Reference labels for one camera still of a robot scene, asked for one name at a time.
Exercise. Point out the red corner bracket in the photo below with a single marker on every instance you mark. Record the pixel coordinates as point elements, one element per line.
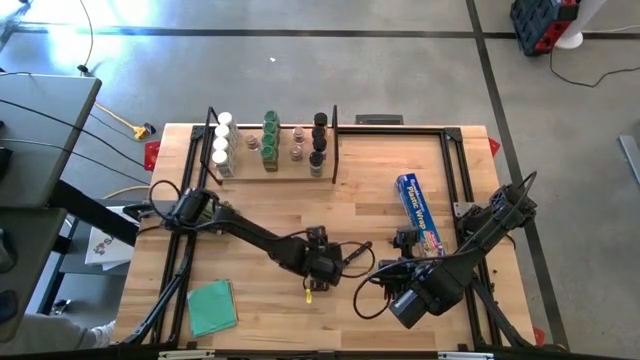
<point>539,336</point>
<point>151,154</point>
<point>494,146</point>

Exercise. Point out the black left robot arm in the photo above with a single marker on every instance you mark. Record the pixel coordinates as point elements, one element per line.
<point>240,230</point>

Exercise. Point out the white printed paper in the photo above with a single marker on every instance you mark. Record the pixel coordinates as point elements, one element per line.
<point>107,247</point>

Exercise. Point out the red spice jar black lid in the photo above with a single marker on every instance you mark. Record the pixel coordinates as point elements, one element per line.
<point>318,132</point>

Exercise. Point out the white round stand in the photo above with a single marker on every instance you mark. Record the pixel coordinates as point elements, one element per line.
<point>570,41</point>

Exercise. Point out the black and red tool case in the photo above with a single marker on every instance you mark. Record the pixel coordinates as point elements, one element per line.
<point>535,22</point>

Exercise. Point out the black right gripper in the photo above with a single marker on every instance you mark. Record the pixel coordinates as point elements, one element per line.
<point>405,260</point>

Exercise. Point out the person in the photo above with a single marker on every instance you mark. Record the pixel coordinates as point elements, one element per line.
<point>50,332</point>

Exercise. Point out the blue plastic wrap box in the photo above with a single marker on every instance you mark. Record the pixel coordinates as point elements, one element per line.
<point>415,200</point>

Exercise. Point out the grey side desk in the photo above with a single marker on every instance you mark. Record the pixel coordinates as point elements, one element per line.
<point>40,125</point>

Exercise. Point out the teal folded cloth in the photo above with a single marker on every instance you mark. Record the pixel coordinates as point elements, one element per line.
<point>210,307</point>

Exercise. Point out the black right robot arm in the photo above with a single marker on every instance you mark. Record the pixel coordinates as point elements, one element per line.
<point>475,250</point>

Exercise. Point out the grey metal bar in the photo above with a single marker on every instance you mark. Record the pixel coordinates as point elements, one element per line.
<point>631,155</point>

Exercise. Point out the black-lid spice jars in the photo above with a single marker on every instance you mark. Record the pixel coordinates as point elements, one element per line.
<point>316,160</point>

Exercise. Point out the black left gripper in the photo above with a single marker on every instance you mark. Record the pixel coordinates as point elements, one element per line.
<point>322,260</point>

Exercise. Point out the green-lid spice jars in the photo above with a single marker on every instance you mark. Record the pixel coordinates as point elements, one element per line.
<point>268,153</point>

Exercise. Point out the green lid herb jar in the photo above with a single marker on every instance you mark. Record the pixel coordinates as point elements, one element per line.
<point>271,117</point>
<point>269,140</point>
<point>270,128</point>

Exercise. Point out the wooden shelf with black frame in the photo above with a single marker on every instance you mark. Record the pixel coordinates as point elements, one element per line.
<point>290,172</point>

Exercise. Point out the purple label jar black lid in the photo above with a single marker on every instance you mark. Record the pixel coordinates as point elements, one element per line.
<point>319,144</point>

